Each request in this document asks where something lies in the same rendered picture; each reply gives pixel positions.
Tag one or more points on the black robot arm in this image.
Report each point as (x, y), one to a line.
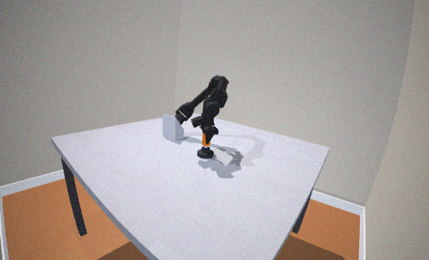
(211, 104)

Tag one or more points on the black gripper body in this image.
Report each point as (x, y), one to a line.
(209, 128)

